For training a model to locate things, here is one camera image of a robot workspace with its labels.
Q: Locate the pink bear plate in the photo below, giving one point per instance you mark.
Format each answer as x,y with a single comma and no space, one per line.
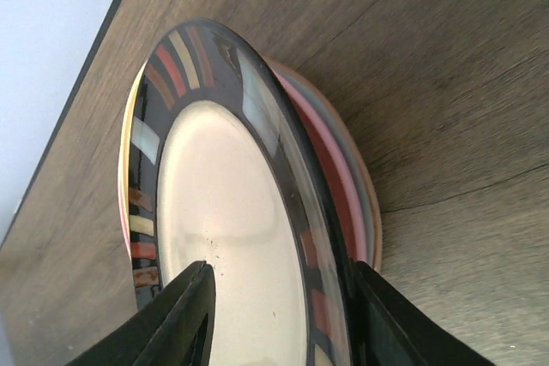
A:
253,227

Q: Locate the black rimmed striped plate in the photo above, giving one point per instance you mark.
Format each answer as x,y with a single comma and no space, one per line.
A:
263,315

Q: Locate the orange yellow plate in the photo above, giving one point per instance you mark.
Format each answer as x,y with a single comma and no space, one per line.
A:
124,150

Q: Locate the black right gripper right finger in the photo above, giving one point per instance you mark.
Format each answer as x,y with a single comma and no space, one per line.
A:
389,330

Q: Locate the light blue flower plate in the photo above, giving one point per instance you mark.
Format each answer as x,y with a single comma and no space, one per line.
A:
349,180

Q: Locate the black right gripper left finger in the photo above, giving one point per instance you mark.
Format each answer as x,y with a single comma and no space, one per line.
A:
175,328

